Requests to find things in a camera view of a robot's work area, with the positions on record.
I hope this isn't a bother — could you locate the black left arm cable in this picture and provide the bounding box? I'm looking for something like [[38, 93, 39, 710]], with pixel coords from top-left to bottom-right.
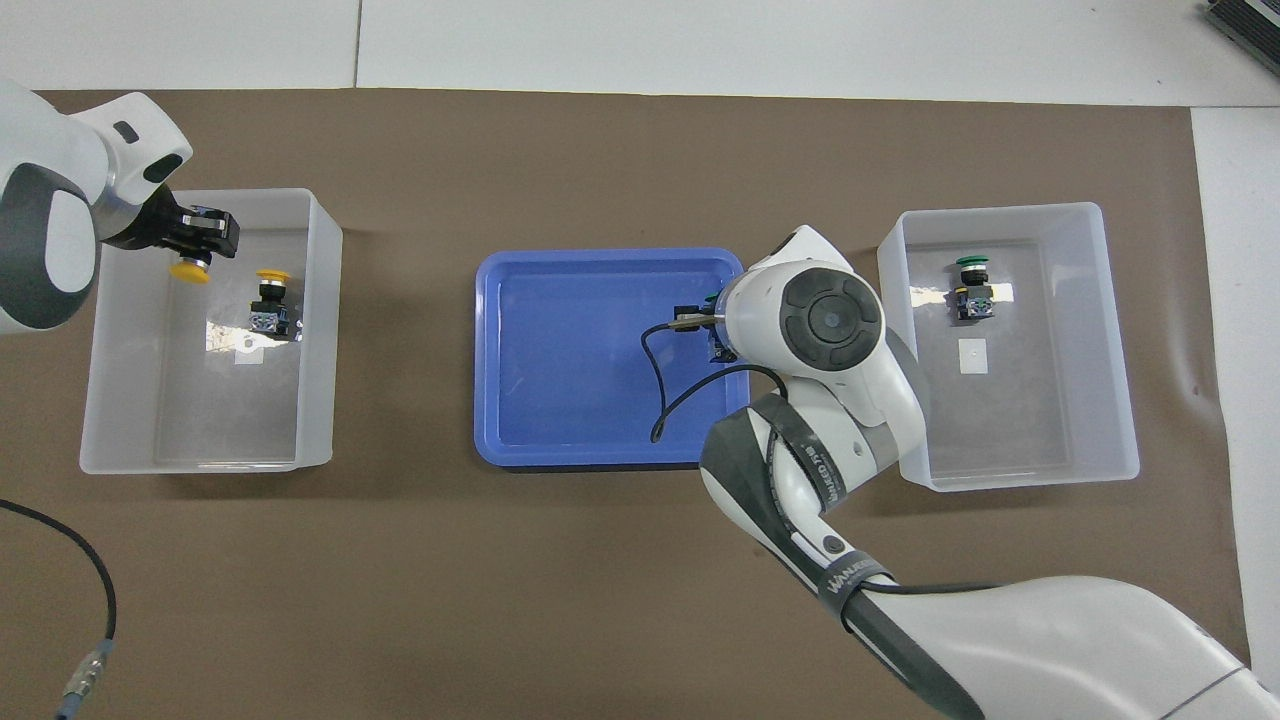
[[0, 498, 118, 720]]

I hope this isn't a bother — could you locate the blue plastic tray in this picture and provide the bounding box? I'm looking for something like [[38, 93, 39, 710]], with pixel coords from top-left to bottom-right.
[[473, 247, 751, 468]]

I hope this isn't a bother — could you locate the green push button switch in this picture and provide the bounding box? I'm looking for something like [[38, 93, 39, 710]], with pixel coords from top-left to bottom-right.
[[704, 286, 733, 363], [948, 255, 998, 321]]

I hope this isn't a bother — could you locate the translucent white plastic box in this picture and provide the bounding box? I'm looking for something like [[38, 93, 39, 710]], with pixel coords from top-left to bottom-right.
[[877, 202, 1141, 493], [79, 188, 344, 475]]

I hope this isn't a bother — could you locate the brown table mat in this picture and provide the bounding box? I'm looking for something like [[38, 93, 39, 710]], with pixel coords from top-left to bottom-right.
[[0, 88, 1256, 720]]

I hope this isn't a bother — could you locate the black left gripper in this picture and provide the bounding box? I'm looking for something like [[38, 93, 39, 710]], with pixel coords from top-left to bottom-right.
[[100, 190, 242, 260]]

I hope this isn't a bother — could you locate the black ribbed device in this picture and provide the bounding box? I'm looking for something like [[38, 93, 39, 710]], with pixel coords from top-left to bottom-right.
[[1200, 0, 1280, 63]]

